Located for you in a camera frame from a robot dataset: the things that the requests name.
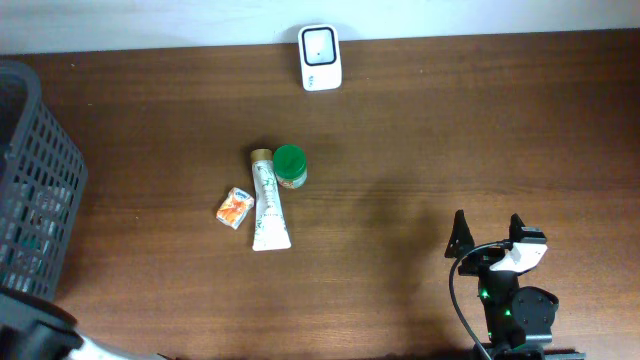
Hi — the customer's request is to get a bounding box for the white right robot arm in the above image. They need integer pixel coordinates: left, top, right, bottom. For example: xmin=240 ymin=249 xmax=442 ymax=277
xmin=444 ymin=209 xmax=587 ymax=360

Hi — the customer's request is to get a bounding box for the white cosmetic tube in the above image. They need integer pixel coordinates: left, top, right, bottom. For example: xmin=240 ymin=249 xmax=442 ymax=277
xmin=250 ymin=149 xmax=292 ymax=252

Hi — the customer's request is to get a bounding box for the dark grey plastic basket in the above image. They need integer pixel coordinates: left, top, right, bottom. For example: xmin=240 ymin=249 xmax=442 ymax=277
xmin=1 ymin=60 xmax=88 ymax=301

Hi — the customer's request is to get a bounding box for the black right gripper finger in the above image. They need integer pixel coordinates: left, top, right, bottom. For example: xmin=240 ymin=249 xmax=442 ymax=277
xmin=509 ymin=213 xmax=525 ymax=243
xmin=444 ymin=209 xmax=475 ymax=258

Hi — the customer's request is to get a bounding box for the green lid jar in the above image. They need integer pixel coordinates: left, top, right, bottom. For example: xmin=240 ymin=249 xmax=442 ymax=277
xmin=273 ymin=144 xmax=308 ymax=189

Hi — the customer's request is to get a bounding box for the orange tissue packet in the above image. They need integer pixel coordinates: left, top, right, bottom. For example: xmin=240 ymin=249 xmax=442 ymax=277
xmin=216 ymin=187 xmax=255 ymax=230

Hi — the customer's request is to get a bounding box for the white barcode scanner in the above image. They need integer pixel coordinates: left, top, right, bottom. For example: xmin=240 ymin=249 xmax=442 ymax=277
xmin=298 ymin=24 xmax=343 ymax=92

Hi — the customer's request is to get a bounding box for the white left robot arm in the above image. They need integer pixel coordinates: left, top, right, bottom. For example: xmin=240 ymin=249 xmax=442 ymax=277
xmin=1 ymin=288 xmax=167 ymax=360

